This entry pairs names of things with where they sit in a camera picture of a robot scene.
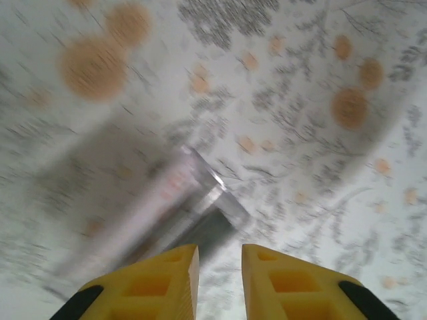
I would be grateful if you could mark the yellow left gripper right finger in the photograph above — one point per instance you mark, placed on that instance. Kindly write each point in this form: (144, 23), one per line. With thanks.
(293, 293)

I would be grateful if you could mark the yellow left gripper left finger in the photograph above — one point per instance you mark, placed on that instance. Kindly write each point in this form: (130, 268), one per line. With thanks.
(150, 290)

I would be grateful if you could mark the floral patterned table cover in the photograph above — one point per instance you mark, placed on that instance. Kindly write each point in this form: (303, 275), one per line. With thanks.
(300, 166)

